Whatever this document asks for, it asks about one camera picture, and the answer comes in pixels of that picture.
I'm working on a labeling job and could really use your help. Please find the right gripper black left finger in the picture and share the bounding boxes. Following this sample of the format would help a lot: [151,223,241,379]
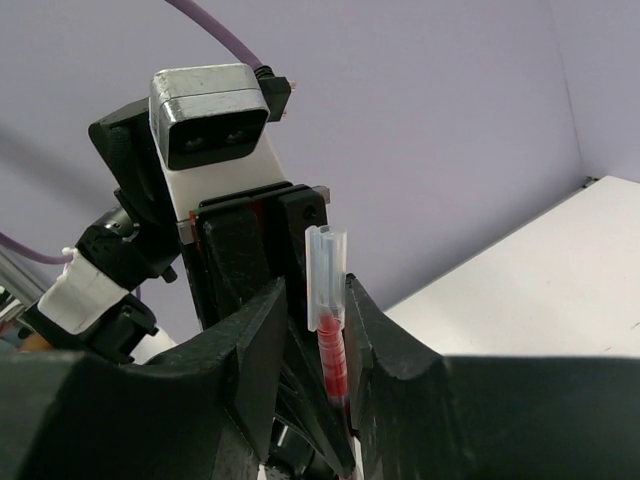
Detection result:
[1,279,287,479]

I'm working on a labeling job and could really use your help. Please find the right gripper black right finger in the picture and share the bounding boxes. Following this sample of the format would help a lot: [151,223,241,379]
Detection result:
[345,275,639,479]

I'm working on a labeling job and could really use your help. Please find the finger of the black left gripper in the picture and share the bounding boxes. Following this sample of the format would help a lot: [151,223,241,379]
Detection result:
[199,204,359,479]

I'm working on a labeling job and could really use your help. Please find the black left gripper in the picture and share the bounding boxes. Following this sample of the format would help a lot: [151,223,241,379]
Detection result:
[180,182,330,329]

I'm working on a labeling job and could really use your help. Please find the red gel pen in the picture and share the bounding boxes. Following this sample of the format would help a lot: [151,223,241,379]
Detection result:
[317,313,349,408]

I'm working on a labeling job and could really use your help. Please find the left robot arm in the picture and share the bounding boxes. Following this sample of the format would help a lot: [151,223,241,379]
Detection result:
[1,94,355,479]

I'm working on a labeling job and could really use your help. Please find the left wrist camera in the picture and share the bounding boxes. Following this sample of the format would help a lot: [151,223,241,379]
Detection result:
[149,63,285,222]

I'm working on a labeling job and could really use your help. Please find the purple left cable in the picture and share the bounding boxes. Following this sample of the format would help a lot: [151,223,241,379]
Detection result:
[164,0,274,76]

